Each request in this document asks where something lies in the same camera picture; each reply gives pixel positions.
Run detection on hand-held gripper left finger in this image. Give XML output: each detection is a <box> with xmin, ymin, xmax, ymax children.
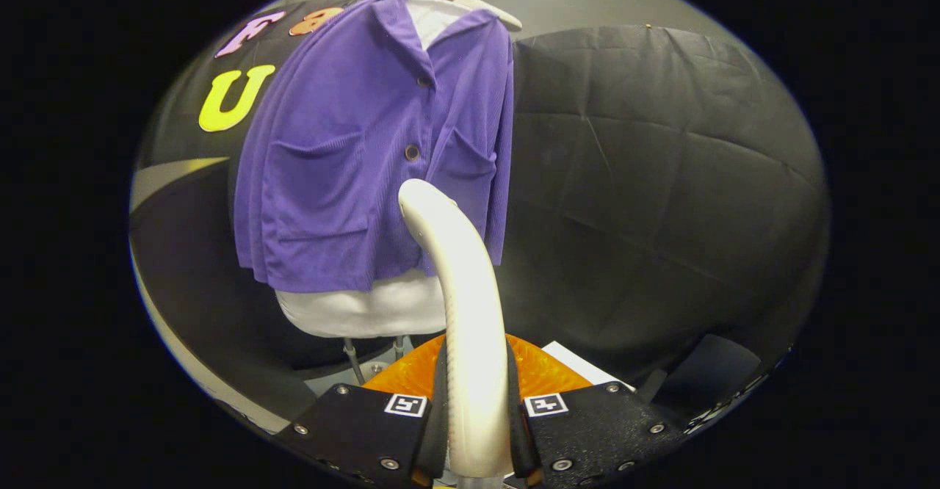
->
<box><xmin>278</xmin><ymin>335</ymin><xmax>449</xmax><ymax>488</ymax></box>

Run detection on metal form stand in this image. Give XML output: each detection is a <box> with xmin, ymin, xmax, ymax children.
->
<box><xmin>341</xmin><ymin>335</ymin><xmax>412</xmax><ymax>387</ymax></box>

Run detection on white torso form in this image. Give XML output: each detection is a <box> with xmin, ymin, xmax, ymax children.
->
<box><xmin>275</xmin><ymin>0</ymin><xmax>471</xmax><ymax>339</ymax></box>

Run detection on grey cabinet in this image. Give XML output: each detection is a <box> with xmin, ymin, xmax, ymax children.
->
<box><xmin>129</xmin><ymin>156</ymin><xmax>324</xmax><ymax>435</ymax></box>

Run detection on white garment steamer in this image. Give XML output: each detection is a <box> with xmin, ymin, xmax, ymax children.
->
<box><xmin>397</xmin><ymin>178</ymin><xmax>515</xmax><ymax>479</ymax></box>

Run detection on white flat sheet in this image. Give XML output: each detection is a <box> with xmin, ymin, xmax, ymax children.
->
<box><xmin>542</xmin><ymin>341</ymin><xmax>636</xmax><ymax>391</ymax></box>

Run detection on purple jacket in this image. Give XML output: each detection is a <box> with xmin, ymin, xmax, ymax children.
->
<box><xmin>234</xmin><ymin>0</ymin><xmax>515</xmax><ymax>294</ymax></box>

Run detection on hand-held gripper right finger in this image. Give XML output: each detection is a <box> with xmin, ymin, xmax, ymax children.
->
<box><xmin>505</xmin><ymin>333</ymin><xmax>687</xmax><ymax>488</ymax></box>

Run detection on black backdrop cloth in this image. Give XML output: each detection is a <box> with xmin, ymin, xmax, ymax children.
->
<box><xmin>131</xmin><ymin>0</ymin><xmax>831</xmax><ymax>416</ymax></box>

